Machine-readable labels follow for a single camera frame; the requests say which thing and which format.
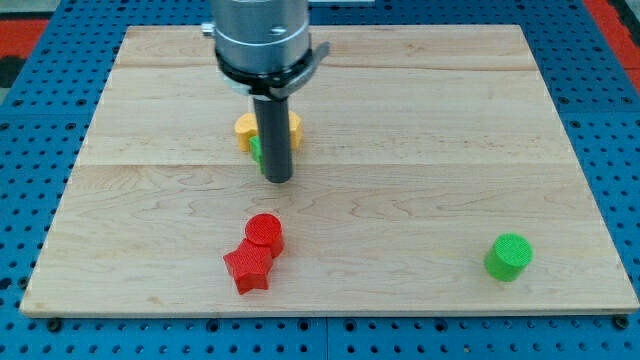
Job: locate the green circle block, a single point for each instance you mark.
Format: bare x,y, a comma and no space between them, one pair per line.
508,257

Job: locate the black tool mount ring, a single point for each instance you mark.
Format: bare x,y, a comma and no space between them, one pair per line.
276,85

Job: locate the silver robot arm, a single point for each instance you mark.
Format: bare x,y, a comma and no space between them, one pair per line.
264,50

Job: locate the yellow heart block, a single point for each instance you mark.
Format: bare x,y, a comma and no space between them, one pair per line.
246,127

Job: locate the red circle block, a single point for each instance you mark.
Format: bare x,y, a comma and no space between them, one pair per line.
265,230

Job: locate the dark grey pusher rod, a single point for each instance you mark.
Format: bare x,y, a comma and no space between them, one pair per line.
274,133

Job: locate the green star block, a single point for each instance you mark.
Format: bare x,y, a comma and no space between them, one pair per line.
256,152

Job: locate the red star block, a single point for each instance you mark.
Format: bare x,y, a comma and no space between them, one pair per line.
249,266

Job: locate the light wooden board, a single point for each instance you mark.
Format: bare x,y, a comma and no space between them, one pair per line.
421,145

